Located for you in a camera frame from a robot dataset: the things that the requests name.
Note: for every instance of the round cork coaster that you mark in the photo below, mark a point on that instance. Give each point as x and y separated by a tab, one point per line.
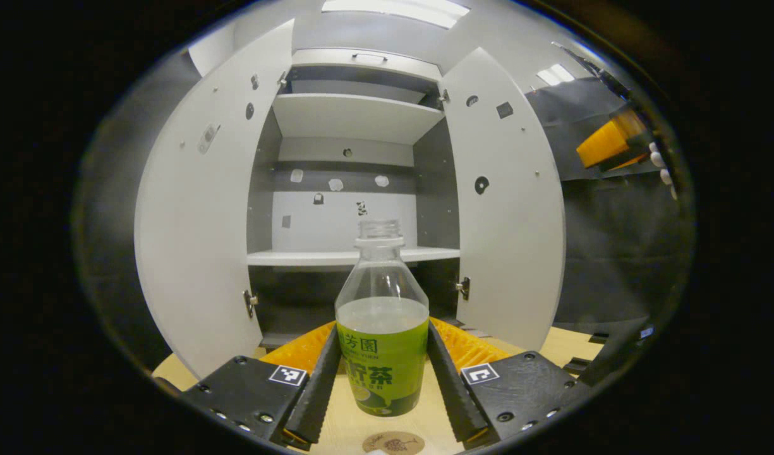
393	443

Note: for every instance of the white cabinet door camera sticker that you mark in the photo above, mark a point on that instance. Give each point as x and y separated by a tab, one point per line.
203	253

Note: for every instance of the small ceiling light panel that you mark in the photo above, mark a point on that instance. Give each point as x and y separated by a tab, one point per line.
556	74

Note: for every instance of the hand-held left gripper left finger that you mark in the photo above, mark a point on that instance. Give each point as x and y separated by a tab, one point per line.
317	392

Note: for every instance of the black backdrop cloth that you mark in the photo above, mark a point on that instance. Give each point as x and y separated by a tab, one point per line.
614	253

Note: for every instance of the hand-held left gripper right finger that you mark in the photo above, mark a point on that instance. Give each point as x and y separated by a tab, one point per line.
453	392

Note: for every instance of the large ceiling light panel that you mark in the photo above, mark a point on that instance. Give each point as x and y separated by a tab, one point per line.
399	9

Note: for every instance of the white cabinet shelf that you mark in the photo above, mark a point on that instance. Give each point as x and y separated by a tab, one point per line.
355	117
298	257

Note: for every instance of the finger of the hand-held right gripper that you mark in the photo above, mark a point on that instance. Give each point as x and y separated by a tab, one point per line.
611	142

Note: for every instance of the clear bottle with green label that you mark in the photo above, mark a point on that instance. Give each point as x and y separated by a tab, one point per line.
381	354

